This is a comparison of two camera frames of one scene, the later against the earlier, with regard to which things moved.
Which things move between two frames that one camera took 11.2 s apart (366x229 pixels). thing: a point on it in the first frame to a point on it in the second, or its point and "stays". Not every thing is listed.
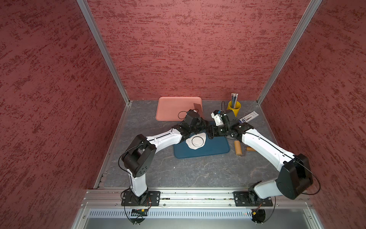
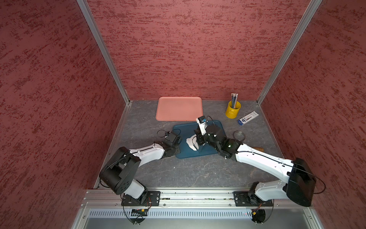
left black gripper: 203,123 to 177,151
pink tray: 175,108 stays
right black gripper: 212,130 to 199,137
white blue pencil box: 249,117 stays
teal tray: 217,145 stays
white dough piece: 197,141 stays
